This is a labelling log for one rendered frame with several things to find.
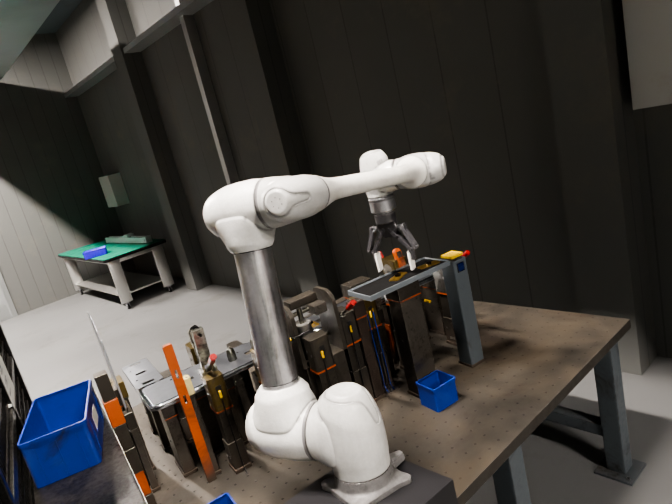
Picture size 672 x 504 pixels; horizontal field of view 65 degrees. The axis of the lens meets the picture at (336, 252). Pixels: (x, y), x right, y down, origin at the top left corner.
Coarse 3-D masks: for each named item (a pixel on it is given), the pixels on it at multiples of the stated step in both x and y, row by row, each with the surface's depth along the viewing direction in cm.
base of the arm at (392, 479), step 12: (396, 456) 143; (324, 480) 142; (336, 480) 136; (372, 480) 131; (384, 480) 133; (396, 480) 135; (408, 480) 135; (336, 492) 136; (348, 492) 133; (360, 492) 131; (372, 492) 131; (384, 492) 132
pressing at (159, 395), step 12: (432, 276) 230; (348, 300) 226; (384, 300) 216; (240, 348) 202; (216, 360) 196; (240, 360) 191; (252, 360) 188; (192, 372) 191; (228, 372) 182; (156, 384) 188; (168, 384) 186; (144, 396) 181; (156, 396) 178; (168, 396) 176; (156, 408) 170
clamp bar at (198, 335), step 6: (192, 330) 168; (198, 330) 168; (192, 336) 169; (198, 336) 168; (204, 336) 170; (198, 342) 169; (204, 342) 170; (198, 348) 169; (204, 348) 170; (198, 354) 170; (204, 354) 171; (204, 360) 171; (204, 366) 172; (204, 372) 172
